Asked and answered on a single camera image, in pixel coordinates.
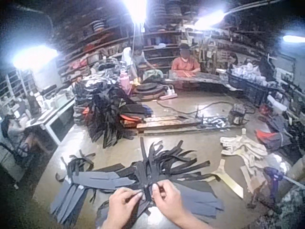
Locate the wooden boards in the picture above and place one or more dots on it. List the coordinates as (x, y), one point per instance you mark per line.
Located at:
(166, 124)

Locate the person's right hand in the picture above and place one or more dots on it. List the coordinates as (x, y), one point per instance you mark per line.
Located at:
(169, 202)

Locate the white power strip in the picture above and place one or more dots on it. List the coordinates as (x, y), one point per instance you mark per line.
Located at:
(168, 95)

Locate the person's left hand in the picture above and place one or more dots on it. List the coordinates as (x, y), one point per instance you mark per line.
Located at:
(119, 210)

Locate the black crate with white items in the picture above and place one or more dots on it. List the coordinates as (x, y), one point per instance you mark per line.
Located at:
(250, 83)

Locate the white sewing table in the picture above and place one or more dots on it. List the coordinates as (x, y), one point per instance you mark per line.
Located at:
(52, 117)

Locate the pile of cream cut pieces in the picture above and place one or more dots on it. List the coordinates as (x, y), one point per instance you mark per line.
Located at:
(245, 149)

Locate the pile of grey fabric pieces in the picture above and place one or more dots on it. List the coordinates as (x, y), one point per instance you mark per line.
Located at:
(78, 190)

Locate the cream forked insole piece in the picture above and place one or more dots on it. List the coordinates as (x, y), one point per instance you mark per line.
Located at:
(228, 179)

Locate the pile of dark fabric pieces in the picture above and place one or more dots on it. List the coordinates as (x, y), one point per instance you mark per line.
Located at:
(202, 198)

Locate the purple glue gun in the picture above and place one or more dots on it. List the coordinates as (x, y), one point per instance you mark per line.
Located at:
(274, 175)

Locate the stack of black round soles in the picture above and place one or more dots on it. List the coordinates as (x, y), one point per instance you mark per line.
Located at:
(150, 89)

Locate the green bag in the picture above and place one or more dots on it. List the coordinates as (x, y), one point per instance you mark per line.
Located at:
(153, 75)

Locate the dark work counter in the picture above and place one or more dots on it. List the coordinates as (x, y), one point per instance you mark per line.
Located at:
(202, 80)

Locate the bright tube lamp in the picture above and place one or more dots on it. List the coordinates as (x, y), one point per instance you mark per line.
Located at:
(294, 38)
(137, 9)
(33, 57)
(209, 19)

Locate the camouflage cloth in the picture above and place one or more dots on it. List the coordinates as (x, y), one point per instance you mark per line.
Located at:
(290, 207)

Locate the pink bottle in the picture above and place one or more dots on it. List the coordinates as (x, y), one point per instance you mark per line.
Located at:
(125, 83)

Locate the heap of red grey uppers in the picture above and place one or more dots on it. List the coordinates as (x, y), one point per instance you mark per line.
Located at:
(274, 136)

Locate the wall shelving with goods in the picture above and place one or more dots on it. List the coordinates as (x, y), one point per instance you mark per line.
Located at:
(114, 40)

